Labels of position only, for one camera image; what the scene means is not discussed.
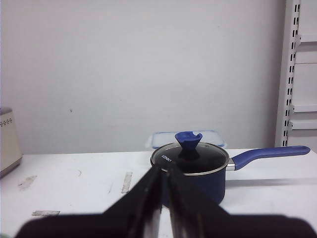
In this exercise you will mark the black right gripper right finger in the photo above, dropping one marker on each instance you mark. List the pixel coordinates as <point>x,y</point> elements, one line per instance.
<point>195,215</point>

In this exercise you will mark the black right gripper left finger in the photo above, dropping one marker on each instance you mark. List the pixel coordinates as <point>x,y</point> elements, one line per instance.
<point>135,215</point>

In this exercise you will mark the white slotted shelf rack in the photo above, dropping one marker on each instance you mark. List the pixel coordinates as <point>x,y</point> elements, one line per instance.
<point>296,122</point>

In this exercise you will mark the glass pot lid blue knob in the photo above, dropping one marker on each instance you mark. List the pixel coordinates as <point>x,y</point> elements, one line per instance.
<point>190,155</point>

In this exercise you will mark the cream toaster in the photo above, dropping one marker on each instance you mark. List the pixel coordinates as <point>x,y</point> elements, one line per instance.
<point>10,152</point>

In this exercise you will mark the clear plastic food container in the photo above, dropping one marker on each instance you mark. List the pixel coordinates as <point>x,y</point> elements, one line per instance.
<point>159,139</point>

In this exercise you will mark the dark blue saucepan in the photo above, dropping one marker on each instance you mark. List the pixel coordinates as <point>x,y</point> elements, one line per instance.
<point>213,185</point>

